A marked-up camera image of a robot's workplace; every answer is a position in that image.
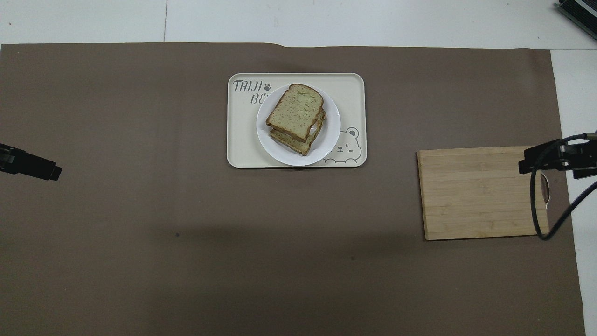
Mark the white round plate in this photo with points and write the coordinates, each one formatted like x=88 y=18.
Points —
x=284 y=156

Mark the speckled bread slice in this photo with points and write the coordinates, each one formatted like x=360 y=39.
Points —
x=294 y=109
x=298 y=145

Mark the cream tray with bear print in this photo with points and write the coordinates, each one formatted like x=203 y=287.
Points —
x=242 y=140

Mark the wooden cutting board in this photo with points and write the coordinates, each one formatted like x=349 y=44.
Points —
x=475 y=196

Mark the black stand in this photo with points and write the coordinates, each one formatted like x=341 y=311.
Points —
x=578 y=11

